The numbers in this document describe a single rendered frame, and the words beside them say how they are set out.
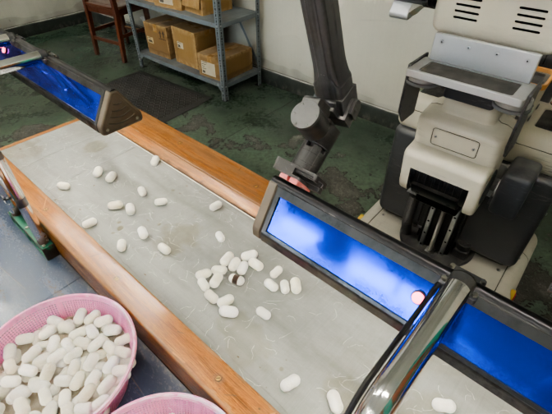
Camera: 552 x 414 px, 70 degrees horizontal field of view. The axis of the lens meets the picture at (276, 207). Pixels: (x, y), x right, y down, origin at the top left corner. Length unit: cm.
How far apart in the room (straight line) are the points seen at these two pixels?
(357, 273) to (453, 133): 75
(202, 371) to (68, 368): 23
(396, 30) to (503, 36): 173
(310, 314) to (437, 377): 24
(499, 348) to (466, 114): 80
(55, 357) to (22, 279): 30
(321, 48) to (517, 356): 55
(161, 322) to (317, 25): 58
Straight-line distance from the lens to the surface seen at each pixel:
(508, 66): 101
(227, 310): 77
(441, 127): 113
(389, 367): 31
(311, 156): 79
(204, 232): 94
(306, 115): 74
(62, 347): 84
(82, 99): 79
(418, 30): 266
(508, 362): 41
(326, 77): 78
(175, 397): 70
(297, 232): 45
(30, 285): 106
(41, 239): 107
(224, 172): 107
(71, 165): 127
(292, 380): 70
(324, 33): 73
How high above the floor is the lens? 139
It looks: 41 degrees down
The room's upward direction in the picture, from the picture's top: straight up
